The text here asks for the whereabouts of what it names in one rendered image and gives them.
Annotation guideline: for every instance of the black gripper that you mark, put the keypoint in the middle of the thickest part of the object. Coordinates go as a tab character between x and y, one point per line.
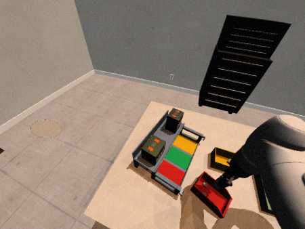
233	172

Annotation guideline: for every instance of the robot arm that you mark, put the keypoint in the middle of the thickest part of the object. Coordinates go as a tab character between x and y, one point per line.
276	150

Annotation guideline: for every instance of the yellow bin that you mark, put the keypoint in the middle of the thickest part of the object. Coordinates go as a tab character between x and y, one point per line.
219	158

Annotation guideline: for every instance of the red bin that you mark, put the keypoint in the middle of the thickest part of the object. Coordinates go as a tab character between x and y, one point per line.
218	200

